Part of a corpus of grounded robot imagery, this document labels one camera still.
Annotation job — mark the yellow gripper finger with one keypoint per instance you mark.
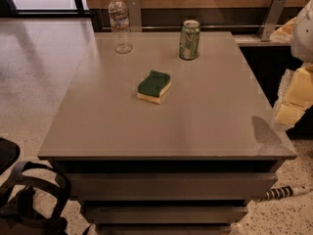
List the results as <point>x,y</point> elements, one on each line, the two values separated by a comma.
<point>295,96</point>
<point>283,33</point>

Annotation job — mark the green and yellow sponge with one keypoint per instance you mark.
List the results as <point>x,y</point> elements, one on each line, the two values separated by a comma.
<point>154,86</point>

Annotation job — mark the black chair seat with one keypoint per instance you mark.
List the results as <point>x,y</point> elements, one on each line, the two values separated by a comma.
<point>9,153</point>

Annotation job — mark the green soda can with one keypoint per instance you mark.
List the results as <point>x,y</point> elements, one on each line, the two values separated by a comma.
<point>189,40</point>

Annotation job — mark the clear plastic water bottle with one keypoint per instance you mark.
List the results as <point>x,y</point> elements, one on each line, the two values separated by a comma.
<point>120,25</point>

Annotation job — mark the left metal bracket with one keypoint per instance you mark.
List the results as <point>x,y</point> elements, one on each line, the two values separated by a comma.
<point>134,8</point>

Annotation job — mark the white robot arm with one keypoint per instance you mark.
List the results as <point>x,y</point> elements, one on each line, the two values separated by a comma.
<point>302,41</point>

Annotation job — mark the black backpack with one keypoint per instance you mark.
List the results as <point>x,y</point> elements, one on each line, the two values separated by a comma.
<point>17,215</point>

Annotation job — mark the black white striped stick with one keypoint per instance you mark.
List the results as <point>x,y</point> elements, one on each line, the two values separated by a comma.
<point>284,192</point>

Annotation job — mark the metal bracket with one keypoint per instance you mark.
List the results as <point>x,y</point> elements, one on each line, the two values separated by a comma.
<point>134,8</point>
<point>270,21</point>

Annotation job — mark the right metal bracket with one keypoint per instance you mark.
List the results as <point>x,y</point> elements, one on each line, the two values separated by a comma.
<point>270,21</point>

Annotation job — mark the grey drawer cabinet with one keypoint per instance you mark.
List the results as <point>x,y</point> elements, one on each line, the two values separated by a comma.
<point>186,166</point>

